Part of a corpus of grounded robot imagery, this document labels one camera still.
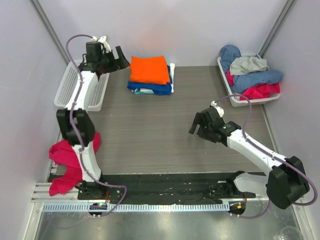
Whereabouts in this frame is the orange t-shirt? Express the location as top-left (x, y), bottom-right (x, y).
top-left (130, 55), bottom-right (170, 85)

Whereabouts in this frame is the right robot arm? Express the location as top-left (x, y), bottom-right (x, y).
top-left (189, 106), bottom-right (310, 210)

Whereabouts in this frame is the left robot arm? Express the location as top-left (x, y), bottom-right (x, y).
top-left (56, 40), bottom-right (130, 200)

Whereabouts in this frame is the folded teal t-shirt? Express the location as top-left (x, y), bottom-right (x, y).
top-left (133, 61), bottom-right (173, 95)

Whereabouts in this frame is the white plastic bin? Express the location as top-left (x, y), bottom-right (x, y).
top-left (217, 53), bottom-right (281, 107)

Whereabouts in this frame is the folded blue t-shirt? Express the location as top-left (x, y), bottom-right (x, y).
top-left (127, 65), bottom-right (174, 96)

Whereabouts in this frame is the white perforated plastic basket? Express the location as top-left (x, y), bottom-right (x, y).
top-left (54, 61), bottom-right (110, 112)

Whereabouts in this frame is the folded white t-shirt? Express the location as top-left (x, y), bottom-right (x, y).
top-left (131, 62), bottom-right (176, 94)

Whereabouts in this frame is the pink t-shirt in bin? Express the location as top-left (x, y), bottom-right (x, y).
top-left (227, 71), bottom-right (280, 100)

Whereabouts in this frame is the blue checkered shirt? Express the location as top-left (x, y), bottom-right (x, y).
top-left (219, 44), bottom-right (283, 94)

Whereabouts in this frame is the grey t-shirt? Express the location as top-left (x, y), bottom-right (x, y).
top-left (229, 56), bottom-right (270, 76)

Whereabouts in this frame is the pink cloth on table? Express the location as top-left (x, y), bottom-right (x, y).
top-left (49, 132), bottom-right (101, 197)

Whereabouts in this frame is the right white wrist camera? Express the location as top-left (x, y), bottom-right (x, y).
top-left (210, 101), bottom-right (225, 118)

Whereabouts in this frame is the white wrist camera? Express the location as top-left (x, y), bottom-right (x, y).
top-left (90, 35), bottom-right (112, 53)
top-left (210, 101), bottom-right (225, 118)

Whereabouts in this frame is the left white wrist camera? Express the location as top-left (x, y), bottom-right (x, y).
top-left (90, 35), bottom-right (112, 53)

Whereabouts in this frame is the left corner metal post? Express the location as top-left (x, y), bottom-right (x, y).
top-left (29, 0), bottom-right (70, 65)

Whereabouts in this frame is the corner metal post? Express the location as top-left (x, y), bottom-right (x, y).
top-left (258, 0), bottom-right (297, 57)
top-left (29, 0), bottom-right (70, 65)

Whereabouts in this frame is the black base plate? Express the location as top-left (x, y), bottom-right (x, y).
top-left (76, 173), bottom-right (256, 205)

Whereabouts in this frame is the white slotted cable duct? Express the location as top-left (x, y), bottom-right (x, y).
top-left (42, 202), bottom-right (230, 213)

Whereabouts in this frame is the right corner metal post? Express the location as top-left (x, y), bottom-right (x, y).
top-left (258, 0), bottom-right (297, 57)

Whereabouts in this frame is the aluminium rail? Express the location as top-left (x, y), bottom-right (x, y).
top-left (31, 179), bottom-right (305, 204)

